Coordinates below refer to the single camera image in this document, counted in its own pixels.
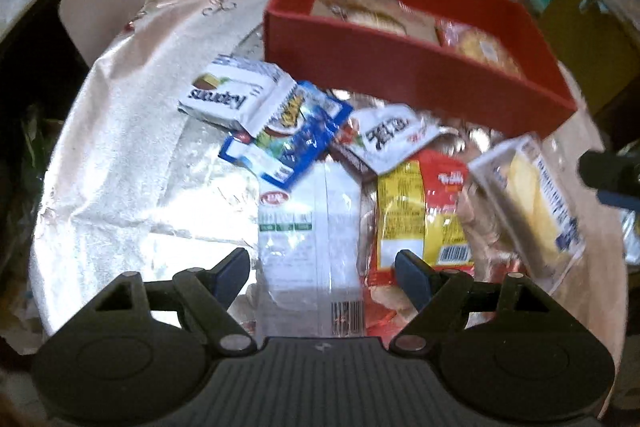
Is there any white snack packet red logo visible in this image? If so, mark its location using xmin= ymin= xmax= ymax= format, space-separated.
xmin=256 ymin=159 xmax=365 ymax=338

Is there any wooden cabinet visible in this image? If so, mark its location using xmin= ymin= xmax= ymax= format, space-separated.
xmin=537 ymin=0 xmax=640 ymax=148

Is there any red cardboard box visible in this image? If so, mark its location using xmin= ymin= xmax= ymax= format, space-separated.
xmin=263 ymin=0 xmax=578 ymax=140

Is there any clear waffle packet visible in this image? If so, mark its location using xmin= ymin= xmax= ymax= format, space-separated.
xmin=436 ymin=19 xmax=523 ymax=78

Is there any clear cake packet blue print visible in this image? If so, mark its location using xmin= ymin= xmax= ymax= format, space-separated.
xmin=467 ymin=133 xmax=587 ymax=280

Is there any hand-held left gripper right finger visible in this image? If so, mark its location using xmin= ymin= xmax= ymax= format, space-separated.
xmin=390 ymin=249 xmax=588 ymax=355

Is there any blue cartoon snack packet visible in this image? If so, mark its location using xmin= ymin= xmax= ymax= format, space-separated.
xmin=219 ymin=81 xmax=354 ymax=186

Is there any yellow red snack packet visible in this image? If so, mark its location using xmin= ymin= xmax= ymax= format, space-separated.
xmin=374 ymin=151 xmax=476 ymax=273

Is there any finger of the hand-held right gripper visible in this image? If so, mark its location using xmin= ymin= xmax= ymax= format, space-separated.
xmin=580 ymin=151 xmax=640 ymax=192
xmin=597 ymin=191 xmax=640 ymax=210

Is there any white hazelnut wafer packet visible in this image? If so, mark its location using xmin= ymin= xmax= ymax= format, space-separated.
xmin=177 ymin=56 xmax=297 ymax=136

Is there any blue bun packet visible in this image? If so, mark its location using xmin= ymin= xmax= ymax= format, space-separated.
xmin=312 ymin=0 xmax=438 ymax=45

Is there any clear crinkled snack packet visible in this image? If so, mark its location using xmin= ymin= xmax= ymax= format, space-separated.
xmin=359 ymin=187 xmax=421 ymax=333

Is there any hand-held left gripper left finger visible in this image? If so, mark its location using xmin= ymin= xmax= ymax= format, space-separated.
xmin=52 ymin=248 xmax=256 ymax=356

